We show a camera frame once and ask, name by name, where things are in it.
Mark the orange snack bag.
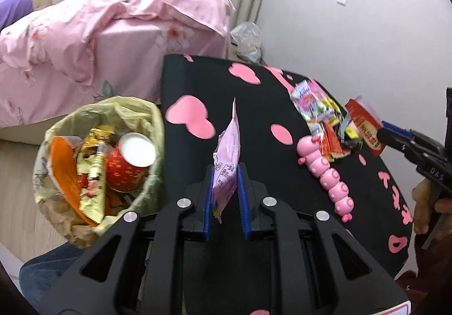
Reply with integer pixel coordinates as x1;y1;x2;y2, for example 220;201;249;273
49;136;97;227

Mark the yellow and red snack packet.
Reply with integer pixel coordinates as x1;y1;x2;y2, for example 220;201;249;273
76;124;115;226

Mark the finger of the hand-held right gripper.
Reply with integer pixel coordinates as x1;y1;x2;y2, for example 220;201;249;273
377;132;442;167
382;122;438;146

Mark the purple pillow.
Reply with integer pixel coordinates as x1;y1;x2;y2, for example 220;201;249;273
0;0;34;30

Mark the bed with pink sheet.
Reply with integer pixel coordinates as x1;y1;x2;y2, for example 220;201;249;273
0;15;232;144

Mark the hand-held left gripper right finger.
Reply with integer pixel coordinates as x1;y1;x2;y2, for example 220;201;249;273
236;163;410;315

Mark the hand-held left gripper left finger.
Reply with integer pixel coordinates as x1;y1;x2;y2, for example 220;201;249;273
37;163;216;315

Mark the person's jeans leg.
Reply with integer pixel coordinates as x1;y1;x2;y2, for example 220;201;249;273
19;242;85;305

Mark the pink caterpillar toy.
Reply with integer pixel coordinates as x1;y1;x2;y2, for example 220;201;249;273
296;137;355;223

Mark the colourful white and pink wrapper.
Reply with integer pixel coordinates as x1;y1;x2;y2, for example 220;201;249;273
290;78;341;135

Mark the bin with yellow-green bag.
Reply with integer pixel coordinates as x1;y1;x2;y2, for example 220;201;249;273
32;96;166;248

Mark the small red wrapper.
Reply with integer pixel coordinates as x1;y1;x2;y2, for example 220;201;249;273
320;121;348;160

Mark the red instant noodle cup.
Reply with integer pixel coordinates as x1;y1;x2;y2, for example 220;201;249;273
106;132;157;193

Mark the person's right hand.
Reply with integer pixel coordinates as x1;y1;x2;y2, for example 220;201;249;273
411;177;452;234

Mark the white plastic bag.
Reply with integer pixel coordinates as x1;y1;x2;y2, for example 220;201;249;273
229;21;264;63

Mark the pink snack packet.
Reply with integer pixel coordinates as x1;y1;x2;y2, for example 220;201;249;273
211;97;241;224

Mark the person's right forearm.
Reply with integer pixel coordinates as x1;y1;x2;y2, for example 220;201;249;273
395;267;429;305

